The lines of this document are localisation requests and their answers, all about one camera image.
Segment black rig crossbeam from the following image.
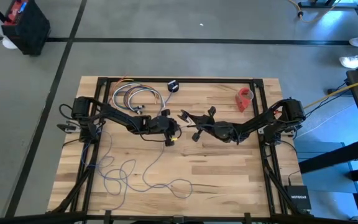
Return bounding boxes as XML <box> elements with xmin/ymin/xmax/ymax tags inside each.
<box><xmin>0</xmin><ymin>211</ymin><xmax>358</xmax><ymax>224</ymax></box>

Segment long blue cord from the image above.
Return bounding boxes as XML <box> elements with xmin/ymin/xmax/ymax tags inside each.
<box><xmin>81</xmin><ymin>123</ymin><xmax>195</xmax><ymax>212</ymax></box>

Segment black desk leg stand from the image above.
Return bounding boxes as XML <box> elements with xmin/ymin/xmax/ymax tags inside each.
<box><xmin>297</xmin><ymin>0</ymin><xmax>358</xmax><ymax>11</ymax></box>

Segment light blue cable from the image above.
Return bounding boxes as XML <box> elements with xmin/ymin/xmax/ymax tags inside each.
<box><xmin>152</xmin><ymin>90</ymin><xmax>175</xmax><ymax>121</ymax></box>

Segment black spool white labels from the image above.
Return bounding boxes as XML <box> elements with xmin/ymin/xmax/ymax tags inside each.
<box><xmin>167</xmin><ymin>80</ymin><xmax>180</xmax><ymax>93</ymax></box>

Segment black case red top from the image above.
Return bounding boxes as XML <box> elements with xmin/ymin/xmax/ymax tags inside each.
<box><xmin>1</xmin><ymin>0</ymin><xmax>51</xmax><ymax>56</ymax></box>

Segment thin orange wire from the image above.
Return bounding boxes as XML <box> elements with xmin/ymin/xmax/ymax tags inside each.
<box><xmin>108</xmin><ymin>75</ymin><xmax>135</xmax><ymax>103</ymax></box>

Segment yellow extension cord black plug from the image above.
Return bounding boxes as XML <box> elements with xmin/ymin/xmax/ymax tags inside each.
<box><xmin>287</xmin><ymin>0</ymin><xmax>341</xmax><ymax>24</ymax></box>

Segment yellow hanging cable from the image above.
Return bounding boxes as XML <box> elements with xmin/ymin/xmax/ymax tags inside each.
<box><xmin>303</xmin><ymin>75</ymin><xmax>358</xmax><ymax>110</ymax></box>

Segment red plastic spool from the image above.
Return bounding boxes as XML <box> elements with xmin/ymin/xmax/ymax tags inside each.
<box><xmin>234</xmin><ymin>87</ymin><xmax>255</xmax><ymax>113</ymax></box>

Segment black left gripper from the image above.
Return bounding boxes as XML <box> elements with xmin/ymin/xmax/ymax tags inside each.
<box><xmin>149</xmin><ymin>108</ymin><xmax>182</xmax><ymax>147</ymax></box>

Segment black aluminium table frame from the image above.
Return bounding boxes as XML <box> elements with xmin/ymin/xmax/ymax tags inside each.
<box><xmin>45</xmin><ymin>76</ymin><xmax>315</xmax><ymax>218</ymax></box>

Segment dark purple cable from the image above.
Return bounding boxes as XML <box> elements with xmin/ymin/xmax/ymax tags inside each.
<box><xmin>122</xmin><ymin>85</ymin><xmax>164</xmax><ymax>121</ymax></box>

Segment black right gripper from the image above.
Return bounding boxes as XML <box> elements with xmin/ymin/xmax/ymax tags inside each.
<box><xmin>185</xmin><ymin>106</ymin><xmax>223</xmax><ymax>141</ymax></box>

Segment black Netgear switch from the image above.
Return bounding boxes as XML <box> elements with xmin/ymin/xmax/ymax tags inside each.
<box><xmin>283</xmin><ymin>185</ymin><xmax>312</xmax><ymax>211</ymax></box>

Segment white coiled cable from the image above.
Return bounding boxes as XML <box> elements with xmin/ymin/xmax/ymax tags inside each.
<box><xmin>111</xmin><ymin>82</ymin><xmax>145</xmax><ymax>111</ymax></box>

